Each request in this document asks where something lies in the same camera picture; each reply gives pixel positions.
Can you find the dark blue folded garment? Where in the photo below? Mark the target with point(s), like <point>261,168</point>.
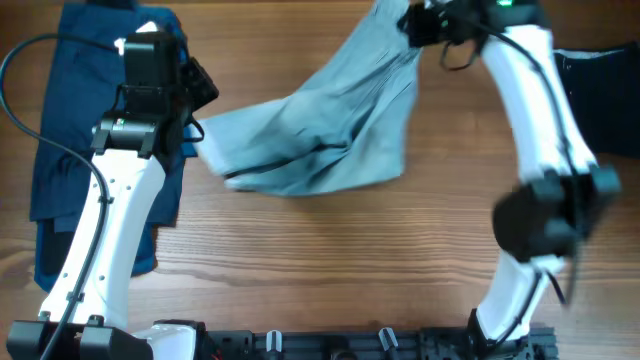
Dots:
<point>81,87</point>

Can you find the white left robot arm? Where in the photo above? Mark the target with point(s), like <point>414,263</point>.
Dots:
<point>85,314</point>

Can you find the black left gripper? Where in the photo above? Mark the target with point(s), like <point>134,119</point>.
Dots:
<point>201,83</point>

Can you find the light blue denim shorts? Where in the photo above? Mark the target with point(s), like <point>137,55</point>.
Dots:
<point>345,127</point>

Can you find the black folded garment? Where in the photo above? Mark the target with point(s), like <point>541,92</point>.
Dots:
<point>602,87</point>

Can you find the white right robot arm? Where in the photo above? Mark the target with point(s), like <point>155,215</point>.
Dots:
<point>542,225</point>

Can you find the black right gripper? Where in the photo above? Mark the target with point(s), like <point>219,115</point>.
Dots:
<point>420,26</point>

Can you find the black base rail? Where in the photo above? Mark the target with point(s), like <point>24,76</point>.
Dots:
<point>425,344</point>

